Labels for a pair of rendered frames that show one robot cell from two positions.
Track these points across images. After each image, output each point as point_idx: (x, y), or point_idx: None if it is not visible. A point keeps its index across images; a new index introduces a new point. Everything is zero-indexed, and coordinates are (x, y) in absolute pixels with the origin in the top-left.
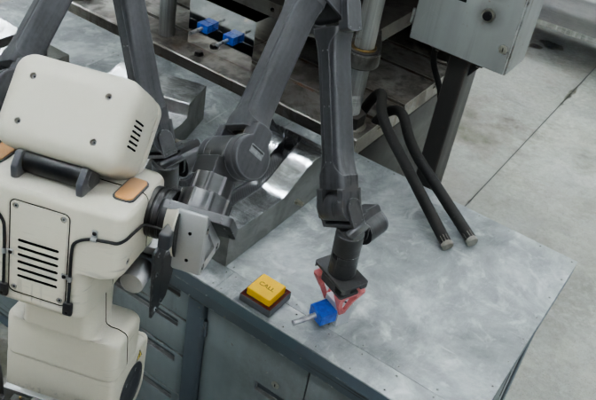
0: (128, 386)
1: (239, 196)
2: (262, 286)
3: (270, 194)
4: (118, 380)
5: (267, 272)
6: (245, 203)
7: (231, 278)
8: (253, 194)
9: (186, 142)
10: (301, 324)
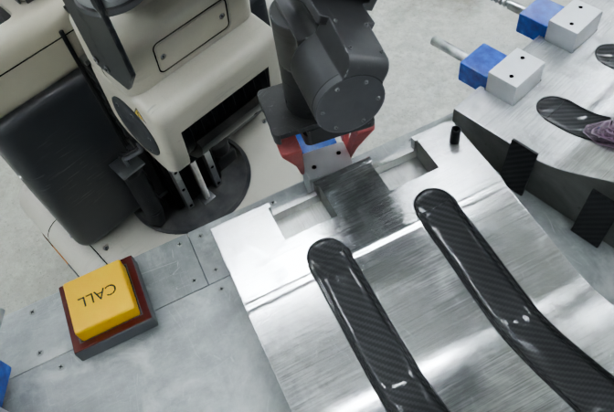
0: (121, 110)
1: (358, 319)
2: (102, 285)
3: (335, 407)
4: (93, 68)
5: (174, 350)
6: (314, 314)
7: (195, 273)
8: (349, 356)
9: (334, 29)
10: (15, 349)
